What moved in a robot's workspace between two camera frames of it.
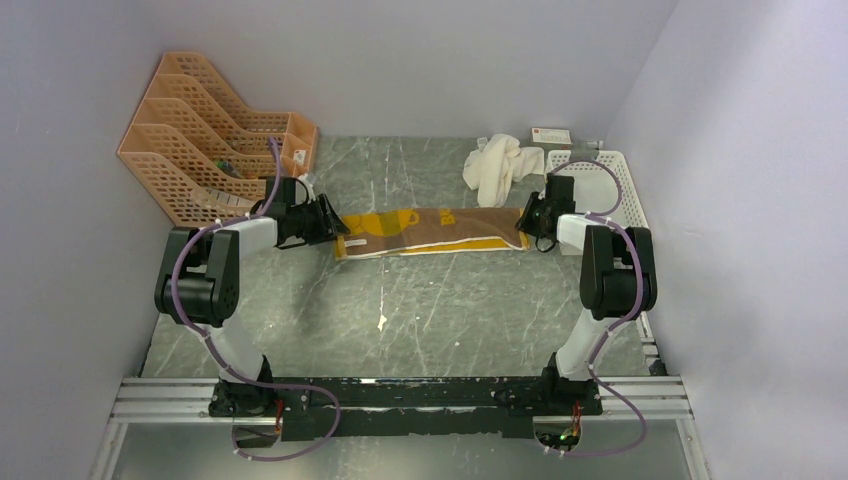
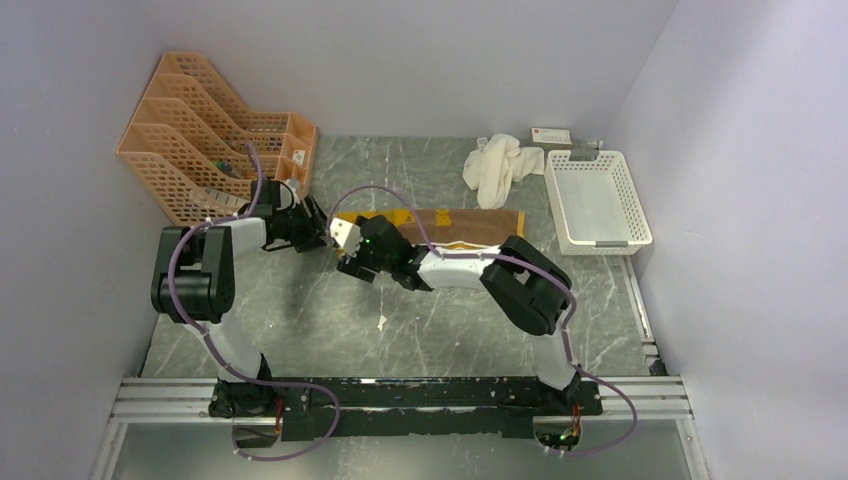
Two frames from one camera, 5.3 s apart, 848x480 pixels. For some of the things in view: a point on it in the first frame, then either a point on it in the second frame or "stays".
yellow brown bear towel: x=400 y=232 stays
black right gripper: x=524 y=224 to x=354 y=265
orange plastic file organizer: x=196 y=157 stays
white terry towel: x=494 y=167 stays
